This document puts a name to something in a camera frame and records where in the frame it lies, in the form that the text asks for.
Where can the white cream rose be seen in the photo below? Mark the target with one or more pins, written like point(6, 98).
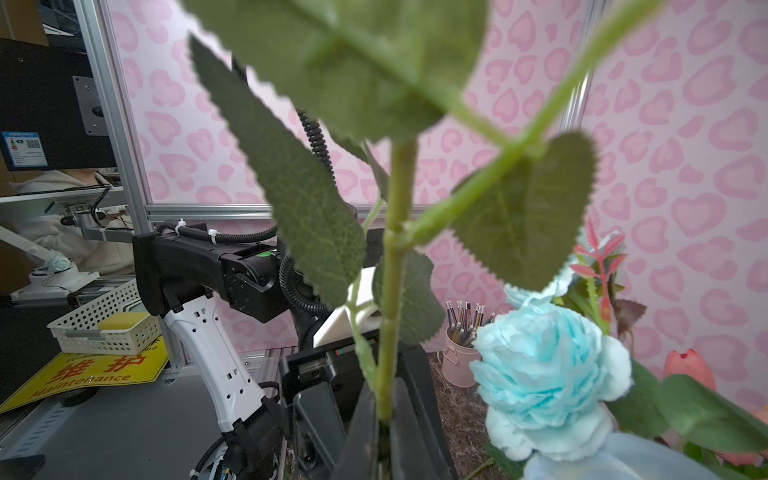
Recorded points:
point(622, 456)

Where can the pink pen cup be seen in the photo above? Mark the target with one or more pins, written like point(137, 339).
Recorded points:
point(464, 321)

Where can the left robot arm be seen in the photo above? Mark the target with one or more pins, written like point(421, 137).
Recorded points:
point(182, 274)

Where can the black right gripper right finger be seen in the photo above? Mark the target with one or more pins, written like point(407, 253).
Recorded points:
point(418, 445)

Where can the white basket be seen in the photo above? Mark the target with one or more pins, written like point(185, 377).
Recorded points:
point(115, 323)

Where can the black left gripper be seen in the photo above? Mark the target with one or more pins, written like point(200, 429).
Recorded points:
point(320, 389)

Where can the teal carnation flower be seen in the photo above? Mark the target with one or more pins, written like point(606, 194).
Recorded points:
point(545, 373)

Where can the magenta rose stem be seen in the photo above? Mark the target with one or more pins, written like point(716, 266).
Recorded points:
point(389, 70)

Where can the yellow maintenance sign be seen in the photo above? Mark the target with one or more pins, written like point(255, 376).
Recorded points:
point(68, 372)

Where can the pink tulip bunch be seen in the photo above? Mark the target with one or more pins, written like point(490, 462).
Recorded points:
point(683, 410)

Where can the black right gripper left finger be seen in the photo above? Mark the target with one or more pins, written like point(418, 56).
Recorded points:
point(360, 456)

